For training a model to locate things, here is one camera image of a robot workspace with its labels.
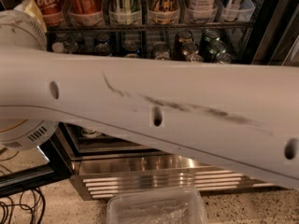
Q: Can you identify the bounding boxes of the front clear water bottle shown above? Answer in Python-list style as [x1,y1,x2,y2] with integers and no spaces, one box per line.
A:
[51,42,66,53]

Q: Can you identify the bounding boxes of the front right Pepsi can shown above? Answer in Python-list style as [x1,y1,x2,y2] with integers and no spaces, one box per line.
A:
[124,53,140,59]

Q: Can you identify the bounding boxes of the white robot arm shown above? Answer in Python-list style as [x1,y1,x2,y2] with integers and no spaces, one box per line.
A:
[0,10,299,189]

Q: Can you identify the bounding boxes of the middle green can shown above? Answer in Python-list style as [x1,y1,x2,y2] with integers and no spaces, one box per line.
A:
[204,40,226,63]

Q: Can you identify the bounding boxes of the copper can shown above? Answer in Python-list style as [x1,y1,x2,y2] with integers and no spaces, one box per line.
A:
[179,41,198,61]
[186,54,204,63]
[173,30,193,61]

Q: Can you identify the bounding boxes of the middle copper can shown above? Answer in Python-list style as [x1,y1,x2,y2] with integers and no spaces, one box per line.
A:
[179,41,198,61]

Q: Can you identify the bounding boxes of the rear green can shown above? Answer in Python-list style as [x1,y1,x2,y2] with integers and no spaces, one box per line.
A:
[199,29,221,56]

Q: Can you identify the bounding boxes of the red soda can top shelf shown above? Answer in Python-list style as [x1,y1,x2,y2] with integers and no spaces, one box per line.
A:
[68,0,102,26]

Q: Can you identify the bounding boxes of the gold LaCroix can top shelf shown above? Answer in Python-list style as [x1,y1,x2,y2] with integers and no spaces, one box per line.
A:
[148,0,179,25]

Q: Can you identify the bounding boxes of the clear plastic bin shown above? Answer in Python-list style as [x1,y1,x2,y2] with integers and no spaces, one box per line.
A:
[107,187,208,224]

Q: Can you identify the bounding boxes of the open glass fridge door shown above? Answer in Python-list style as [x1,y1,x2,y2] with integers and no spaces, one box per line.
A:
[0,136,73,198]

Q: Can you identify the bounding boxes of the green striped can top shelf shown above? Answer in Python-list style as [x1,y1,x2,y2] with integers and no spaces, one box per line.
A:
[108,0,142,25]

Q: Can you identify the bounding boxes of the stainless steel fridge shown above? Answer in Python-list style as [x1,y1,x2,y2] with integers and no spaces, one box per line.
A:
[0,0,299,202]

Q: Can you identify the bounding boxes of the front green can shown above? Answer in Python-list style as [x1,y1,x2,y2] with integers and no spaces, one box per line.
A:
[214,52,234,64]

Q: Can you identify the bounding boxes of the white green soda can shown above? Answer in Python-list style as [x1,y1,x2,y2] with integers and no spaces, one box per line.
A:
[155,56,171,61]

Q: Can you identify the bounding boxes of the front copper can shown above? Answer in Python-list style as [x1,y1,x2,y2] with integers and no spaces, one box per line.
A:
[186,54,204,63]

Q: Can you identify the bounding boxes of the blue silver can top shelf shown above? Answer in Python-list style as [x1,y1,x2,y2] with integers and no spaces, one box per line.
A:
[217,0,255,22]

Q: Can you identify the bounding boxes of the white blue can top shelf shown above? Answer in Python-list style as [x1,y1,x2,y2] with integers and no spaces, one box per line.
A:
[184,0,217,23]

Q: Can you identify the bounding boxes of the silver can bottom shelf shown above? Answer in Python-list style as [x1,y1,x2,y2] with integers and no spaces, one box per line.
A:
[81,128,101,138]

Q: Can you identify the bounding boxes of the black floor cables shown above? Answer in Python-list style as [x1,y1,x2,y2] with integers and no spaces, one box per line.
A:
[0,147,47,224]

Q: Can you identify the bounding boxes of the rear copper can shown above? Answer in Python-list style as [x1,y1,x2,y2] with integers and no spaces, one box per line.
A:
[173,30,193,61]

